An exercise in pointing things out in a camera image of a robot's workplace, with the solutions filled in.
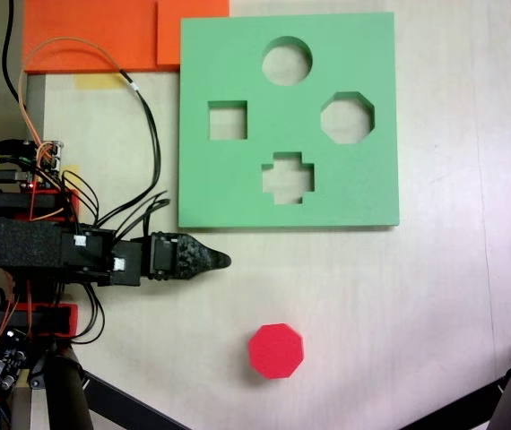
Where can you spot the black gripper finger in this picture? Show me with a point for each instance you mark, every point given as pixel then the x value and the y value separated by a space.
pixel 195 268
pixel 195 248

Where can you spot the red octagonal pillar block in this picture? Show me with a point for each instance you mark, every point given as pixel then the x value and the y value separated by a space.
pixel 276 351

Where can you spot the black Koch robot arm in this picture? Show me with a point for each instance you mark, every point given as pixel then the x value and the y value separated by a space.
pixel 18 242

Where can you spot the red and black table clamp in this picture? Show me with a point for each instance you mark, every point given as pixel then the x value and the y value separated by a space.
pixel 65 313
pixel 4 200

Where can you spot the yellow tape patch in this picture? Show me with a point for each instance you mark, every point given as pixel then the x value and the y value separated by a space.
pixel 72 172

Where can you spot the motor driver circuit board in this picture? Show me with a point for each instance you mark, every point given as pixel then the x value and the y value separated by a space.
pixel 49 154

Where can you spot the green shape sorter board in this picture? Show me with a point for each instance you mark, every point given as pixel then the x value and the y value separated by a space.
pixel 363 192

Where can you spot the yellow tape strip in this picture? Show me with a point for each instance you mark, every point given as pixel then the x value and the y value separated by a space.
pixel 98 81

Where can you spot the small black power circuit board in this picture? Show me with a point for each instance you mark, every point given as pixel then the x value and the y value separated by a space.
pixel 4 358

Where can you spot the large orange foam slab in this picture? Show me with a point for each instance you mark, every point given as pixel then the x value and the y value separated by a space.
pixel 89 36

